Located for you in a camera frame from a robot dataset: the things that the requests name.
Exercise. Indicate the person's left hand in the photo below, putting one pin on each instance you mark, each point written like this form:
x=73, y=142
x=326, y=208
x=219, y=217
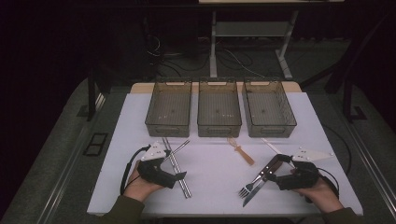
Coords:
x=140, y=189

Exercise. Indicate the aluminium rail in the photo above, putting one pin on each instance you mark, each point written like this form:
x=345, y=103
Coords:
x=63, y=175
x=373, y=165

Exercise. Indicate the white chopstick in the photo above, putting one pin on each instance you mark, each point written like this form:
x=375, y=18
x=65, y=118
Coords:
x=271, y=146

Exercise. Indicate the metal chopstick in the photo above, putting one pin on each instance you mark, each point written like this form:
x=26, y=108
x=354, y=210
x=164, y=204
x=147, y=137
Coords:
x=184, y=189
x=182, y=146
x=187, y=189

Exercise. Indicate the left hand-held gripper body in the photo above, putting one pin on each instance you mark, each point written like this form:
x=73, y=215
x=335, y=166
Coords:
x=155, y=174

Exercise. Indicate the grey metal desk frame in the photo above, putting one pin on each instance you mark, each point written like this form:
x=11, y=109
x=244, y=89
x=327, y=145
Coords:
x=249, y=28

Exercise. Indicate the black metal stand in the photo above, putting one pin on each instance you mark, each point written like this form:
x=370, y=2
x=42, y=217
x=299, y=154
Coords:
x=347, y=99

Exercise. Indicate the white table board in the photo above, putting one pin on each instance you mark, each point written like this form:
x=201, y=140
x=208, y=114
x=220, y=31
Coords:
x=211, y=180

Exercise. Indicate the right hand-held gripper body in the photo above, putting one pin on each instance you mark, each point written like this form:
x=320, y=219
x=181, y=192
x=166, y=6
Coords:
x=299, y=180

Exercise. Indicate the translucent brown plastic bin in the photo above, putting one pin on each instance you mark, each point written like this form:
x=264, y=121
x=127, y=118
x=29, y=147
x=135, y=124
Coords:
x=168, y=130
x=218, y=130
x=271, y=130

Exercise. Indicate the person's right hand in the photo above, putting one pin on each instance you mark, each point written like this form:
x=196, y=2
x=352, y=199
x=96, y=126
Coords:
x=323, y=196

